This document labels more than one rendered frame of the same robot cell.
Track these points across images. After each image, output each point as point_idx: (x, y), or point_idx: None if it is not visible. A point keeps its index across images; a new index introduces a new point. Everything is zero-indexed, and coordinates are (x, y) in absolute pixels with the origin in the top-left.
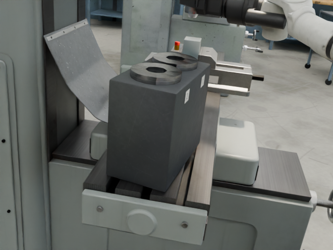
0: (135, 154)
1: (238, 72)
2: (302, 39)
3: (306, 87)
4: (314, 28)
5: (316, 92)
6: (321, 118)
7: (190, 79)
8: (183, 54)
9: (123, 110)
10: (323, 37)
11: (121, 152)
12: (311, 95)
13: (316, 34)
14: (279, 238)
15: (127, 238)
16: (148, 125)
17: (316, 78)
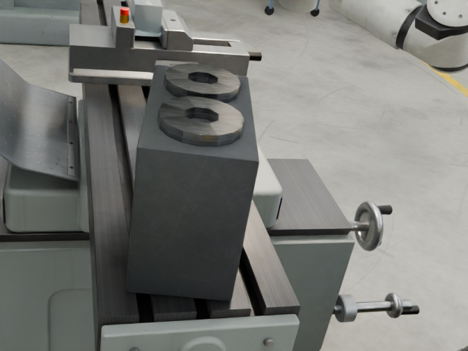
0: (182, 255)
1: (228, 53)
2: (356, 18)
3: (240, 21)
4: (377, 3)
5: (255, 28)
6: (272, 70)
7: (251, 121)
8: (207, 67)
9: (164, 193)
10: (393, 19)
11: (156, 255)
12: (251, 35)
13: (382, 14)
14: (311, 290)
15: (83, 341)
16: (208, 211)
17: (251, 5)
